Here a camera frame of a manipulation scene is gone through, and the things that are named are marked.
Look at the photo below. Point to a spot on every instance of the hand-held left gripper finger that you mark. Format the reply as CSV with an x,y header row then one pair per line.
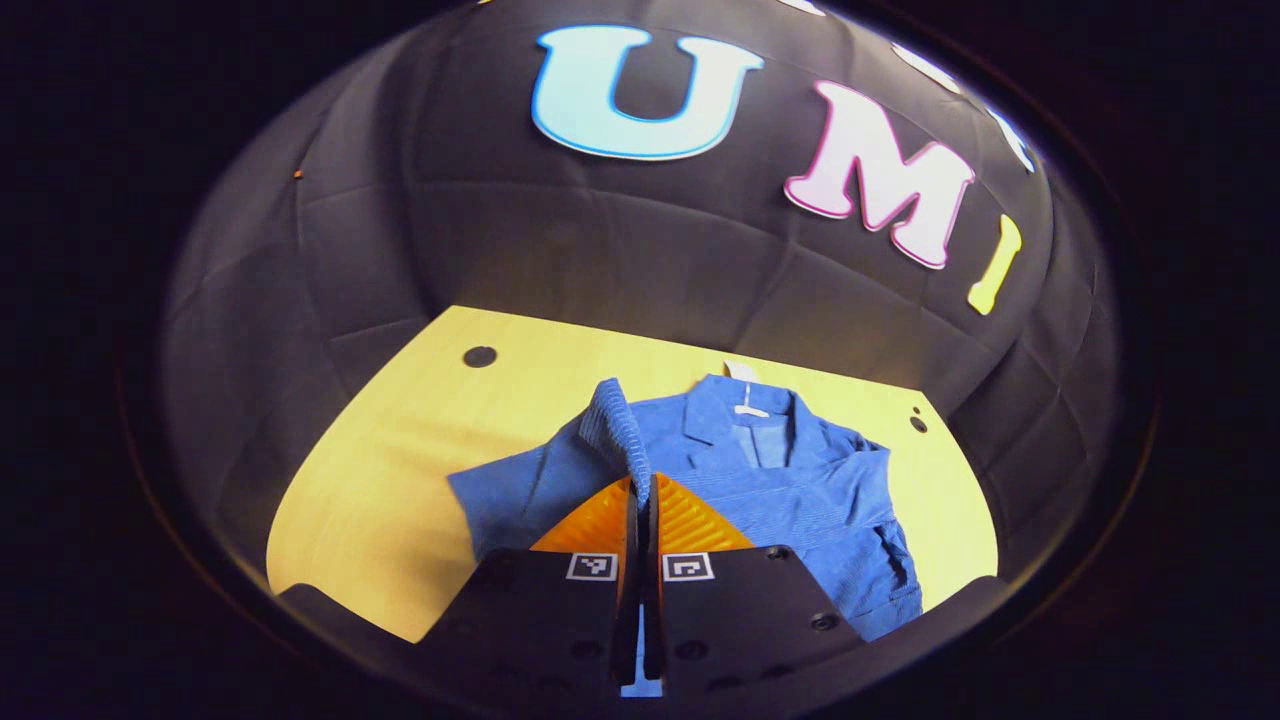
x,y
652,620
628,620

